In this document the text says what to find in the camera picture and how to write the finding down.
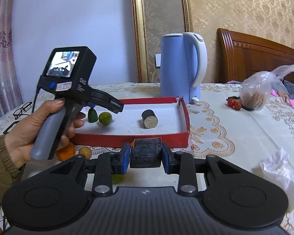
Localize blue electric kettle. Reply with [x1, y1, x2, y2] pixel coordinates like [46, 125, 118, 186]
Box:
[160, 32, 208, 103]

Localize black eyeglasses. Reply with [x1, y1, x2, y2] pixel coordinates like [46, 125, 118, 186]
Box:
[13, 101, 33, 118]

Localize crumpled white tissue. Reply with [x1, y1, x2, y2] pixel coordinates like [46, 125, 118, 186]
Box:
[260, 148, 294, 212]

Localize clear plastic bag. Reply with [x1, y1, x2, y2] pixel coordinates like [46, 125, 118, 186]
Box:
[239, 64, 294, 111]

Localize brown longan fruit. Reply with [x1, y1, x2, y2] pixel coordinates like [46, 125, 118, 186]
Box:
[78, 146, 93, 160]

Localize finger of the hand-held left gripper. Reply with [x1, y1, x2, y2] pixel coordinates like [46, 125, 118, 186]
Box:
[89, 89, 124, 114]

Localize person's left forearm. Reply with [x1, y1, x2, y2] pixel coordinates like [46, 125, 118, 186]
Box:
[0, 132, 23, 213]

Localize green citrus fruit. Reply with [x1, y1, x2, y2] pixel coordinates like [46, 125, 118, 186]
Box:
[98, 112, 113, 126]
[111, 174, 125, 185]

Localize wooden bed headboard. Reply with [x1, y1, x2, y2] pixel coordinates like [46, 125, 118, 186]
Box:
[217, 28, 294, 89]

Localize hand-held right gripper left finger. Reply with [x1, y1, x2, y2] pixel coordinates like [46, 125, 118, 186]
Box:
[48, 142, 131, 197]

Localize gold wall frame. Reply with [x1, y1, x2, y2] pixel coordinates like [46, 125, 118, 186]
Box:
[130, 0, 194, 84]

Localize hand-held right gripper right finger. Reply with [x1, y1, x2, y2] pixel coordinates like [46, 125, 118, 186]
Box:
[162, 143, 245, 194]

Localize pink patterned curtain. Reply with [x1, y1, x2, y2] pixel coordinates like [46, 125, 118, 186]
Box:
[0, 0, 24, 126]

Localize person's left hand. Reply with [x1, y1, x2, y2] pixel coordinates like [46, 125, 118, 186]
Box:
[4, 97, 86, 163]

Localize two red cherry tomatoes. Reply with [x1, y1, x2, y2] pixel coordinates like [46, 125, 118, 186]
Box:
[226, 95, 254, 111]

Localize dark eggplant piece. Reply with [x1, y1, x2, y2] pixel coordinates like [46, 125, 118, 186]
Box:
[141, 109, 159, 129]
[129, 138, 163, 169]

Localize dark green pear-shaped fruit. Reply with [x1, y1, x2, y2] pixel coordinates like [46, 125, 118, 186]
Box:
[87, 105, 98, 123]

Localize red shallow cardboard box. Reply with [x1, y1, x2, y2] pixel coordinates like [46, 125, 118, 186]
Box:
[69, 96, 191, 149]

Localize tan round bundle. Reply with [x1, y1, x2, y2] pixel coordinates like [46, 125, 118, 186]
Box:
[242, 90, 269, 109]

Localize cream lace tablecloth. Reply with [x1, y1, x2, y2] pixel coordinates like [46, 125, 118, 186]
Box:
[0, 82, 294, 235]

